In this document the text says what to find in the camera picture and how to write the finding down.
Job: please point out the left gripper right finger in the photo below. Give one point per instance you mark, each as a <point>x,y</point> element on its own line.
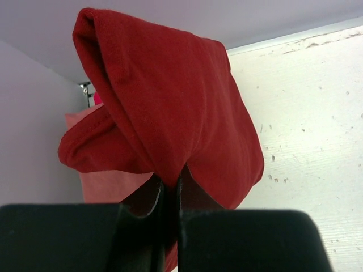
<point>211,238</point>

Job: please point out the folded pink t shirt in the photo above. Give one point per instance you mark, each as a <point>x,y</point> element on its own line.
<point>107,181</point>

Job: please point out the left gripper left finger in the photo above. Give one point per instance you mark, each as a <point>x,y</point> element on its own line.
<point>123,236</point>

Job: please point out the dark red t shirt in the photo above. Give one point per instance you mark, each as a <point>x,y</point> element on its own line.
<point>169,102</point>

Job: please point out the folded red t shirt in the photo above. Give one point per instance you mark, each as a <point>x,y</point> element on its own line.
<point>97,99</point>

